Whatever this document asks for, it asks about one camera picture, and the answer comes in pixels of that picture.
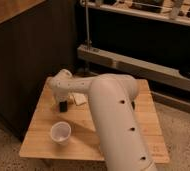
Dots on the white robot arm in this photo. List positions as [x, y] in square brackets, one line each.
[110, 98]

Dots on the white sponge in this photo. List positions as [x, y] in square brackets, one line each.
[79, 98]

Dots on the wooden table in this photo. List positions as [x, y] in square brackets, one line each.
[84, 143]

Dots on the metal shelf rack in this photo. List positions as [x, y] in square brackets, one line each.
[144, 44]

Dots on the dark wooden cabinet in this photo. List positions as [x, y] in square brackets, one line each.
[33, 46]

